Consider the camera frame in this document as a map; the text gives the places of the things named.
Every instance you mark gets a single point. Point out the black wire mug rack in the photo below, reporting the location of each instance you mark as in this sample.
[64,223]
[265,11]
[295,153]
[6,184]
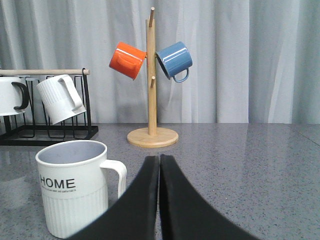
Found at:
[34,127]

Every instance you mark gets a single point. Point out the wooden mug tree stand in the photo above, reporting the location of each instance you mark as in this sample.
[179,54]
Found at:
[152,136]

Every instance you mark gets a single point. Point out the white ribbed mug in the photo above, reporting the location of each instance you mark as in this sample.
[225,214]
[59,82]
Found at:
[60,98]

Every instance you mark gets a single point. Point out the orange enamel mug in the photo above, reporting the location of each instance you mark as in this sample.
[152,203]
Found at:
[127,60]

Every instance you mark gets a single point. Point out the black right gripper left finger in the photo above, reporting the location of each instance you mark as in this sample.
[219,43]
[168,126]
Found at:
[133,215]

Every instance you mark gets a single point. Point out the white HOME mug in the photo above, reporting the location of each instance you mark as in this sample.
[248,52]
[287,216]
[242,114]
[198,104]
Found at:
[73,182]

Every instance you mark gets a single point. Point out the blue enamel mug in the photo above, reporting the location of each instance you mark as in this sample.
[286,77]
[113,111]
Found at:
[175,59]

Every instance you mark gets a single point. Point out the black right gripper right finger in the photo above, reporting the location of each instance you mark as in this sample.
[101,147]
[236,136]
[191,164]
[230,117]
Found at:
[185,215]

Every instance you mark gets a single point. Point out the white mug black handle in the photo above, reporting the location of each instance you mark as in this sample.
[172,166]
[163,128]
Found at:
[14,96]

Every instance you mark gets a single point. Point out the grey curtain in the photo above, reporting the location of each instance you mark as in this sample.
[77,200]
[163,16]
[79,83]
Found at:
[254,61]

